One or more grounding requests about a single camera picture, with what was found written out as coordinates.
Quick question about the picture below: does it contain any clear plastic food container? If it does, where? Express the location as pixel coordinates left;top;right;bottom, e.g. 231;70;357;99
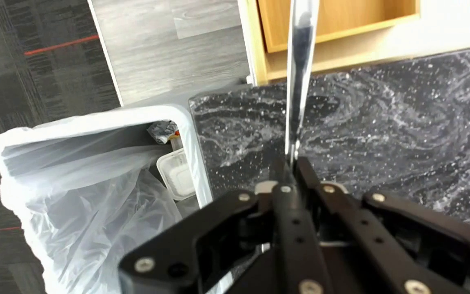
156;148;198;200

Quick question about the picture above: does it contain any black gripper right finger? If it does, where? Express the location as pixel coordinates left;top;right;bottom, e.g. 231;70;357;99
295;155;470;294

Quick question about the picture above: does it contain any wooden organizer box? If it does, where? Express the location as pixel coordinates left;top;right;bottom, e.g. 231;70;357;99
257;0;423;55

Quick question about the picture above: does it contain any silver metal fork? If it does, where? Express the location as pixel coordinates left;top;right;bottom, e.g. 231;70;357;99
285;0;322;164

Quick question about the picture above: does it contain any white bin with plastic liner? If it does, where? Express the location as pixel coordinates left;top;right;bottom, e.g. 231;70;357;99
0;102;216;294

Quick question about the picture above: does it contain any wooden drawer with white front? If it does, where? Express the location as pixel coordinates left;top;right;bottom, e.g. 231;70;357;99
239;0;470;88

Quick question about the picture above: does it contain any crumpled trash piece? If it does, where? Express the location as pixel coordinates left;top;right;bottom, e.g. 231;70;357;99
146;119;185;151

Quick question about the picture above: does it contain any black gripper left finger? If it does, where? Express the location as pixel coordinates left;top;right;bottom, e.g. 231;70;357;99
118;159;332;294

